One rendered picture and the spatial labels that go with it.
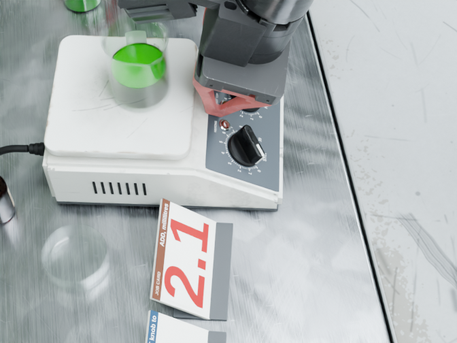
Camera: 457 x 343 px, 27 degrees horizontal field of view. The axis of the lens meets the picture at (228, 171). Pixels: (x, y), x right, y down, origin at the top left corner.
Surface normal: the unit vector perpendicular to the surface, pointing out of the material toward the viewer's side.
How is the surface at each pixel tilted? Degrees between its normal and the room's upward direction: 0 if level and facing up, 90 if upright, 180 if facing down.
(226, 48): 92
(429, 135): 0
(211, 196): 90
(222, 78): 17
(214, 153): 30
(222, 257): 0
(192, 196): 90
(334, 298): 0
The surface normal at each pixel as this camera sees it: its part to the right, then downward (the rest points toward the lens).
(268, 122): 0.50, -0.43
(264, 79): 0.28, -0.43
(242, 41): -0.12, 0.87
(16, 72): 0.00, -0.51
